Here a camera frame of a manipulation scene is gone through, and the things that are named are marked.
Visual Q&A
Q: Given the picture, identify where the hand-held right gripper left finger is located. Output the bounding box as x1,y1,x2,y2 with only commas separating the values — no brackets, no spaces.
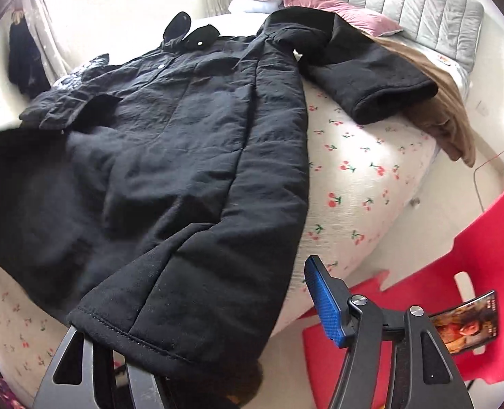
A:
34,327,172,409

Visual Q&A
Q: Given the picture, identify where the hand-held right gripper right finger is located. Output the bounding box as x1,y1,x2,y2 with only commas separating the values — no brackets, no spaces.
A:
304,255,475,409

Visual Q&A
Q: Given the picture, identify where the black long padded coat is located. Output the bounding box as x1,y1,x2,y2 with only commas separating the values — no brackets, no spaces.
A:
0,7,440,405

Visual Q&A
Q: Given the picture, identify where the person's patterned maroon clothing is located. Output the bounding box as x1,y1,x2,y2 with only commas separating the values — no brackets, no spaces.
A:
0,374,28,409

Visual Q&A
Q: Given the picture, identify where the bed with cherry-print sheet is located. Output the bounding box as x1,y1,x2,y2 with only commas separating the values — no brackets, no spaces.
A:
0,9,483,393

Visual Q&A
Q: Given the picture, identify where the smartphone with lit screen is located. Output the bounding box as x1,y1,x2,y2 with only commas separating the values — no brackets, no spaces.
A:
428,290,502,355

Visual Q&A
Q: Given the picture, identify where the red plastic chair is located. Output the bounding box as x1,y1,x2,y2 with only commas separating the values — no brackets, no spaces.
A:
302,177,504,409

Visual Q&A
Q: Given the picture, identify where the brown blanket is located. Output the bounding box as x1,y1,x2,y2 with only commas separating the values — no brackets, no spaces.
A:
369,36,477,168

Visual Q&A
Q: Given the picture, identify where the black quilted shiny jacket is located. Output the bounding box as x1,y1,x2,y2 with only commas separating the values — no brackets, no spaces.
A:
51,53,110,91

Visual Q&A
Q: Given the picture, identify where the grey padded headboard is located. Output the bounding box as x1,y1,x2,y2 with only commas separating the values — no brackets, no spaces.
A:
316,0,485,69

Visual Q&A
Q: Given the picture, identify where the dark hanging garment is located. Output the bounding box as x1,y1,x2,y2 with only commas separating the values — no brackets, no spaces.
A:
8,21,51,100

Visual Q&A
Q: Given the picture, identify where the thin red cable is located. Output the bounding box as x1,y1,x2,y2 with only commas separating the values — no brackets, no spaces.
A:
472,142,504,214

